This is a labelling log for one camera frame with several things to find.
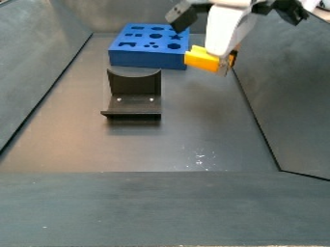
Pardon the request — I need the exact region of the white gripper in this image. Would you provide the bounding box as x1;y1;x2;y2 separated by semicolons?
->
204;0;259;76

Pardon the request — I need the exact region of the yellow arch object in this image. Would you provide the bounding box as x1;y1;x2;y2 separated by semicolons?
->
184;45;222;73

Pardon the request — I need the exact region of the blue foam shape board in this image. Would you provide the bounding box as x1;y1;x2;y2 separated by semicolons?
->
108;23;190;70

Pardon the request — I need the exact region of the black fixture stand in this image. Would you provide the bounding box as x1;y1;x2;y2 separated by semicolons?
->
100;69;163;119

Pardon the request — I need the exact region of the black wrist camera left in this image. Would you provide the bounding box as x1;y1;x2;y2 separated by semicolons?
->
164;0;200;33

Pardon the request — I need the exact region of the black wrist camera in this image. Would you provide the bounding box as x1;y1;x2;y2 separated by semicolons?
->
164;0;200;33
251;0;310;26

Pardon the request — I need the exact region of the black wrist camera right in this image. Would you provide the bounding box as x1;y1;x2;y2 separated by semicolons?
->
251;0;310;26

